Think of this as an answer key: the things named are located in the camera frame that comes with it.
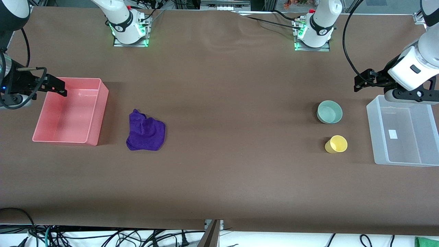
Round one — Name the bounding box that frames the yellow cup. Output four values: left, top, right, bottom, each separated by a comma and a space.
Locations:
324, 135, 348, 154

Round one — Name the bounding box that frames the purple cloth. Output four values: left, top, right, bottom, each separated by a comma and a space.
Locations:
126, 109, 166, 152

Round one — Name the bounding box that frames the long black table cable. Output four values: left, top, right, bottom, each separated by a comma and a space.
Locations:
233, 11, 304, 31

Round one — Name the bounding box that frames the green fabric item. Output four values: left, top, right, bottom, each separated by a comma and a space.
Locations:
414, 236, 439, 247

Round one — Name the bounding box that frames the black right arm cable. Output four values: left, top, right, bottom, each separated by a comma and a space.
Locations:
0, 27, 48, 110

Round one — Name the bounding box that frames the pink plastic bin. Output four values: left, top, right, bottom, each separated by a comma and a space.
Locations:
32, 78, 109, 147

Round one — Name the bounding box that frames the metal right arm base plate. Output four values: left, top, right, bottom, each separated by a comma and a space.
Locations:
113, 15, 151, 47

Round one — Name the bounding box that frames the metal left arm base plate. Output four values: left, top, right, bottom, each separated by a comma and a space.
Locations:
294, 19, 332, 52

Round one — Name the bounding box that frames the clear plastic bin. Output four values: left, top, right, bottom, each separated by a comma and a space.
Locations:
366, 95, 439, 167

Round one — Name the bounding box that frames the pale green bowl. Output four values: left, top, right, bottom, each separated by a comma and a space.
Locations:
317, 100, 343, 124

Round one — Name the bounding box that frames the black looped floor cable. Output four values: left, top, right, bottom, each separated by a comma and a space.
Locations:
0, 207, 37, 240

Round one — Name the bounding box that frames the short black table cable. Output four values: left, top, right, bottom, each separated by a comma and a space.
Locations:
273, 9, 299, 22

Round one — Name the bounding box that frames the metal table bracket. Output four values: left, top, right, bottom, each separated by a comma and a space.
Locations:
198, 220, 224, 247

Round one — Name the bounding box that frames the orange background object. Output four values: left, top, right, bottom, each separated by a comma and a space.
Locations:
283, 0, 310, 9

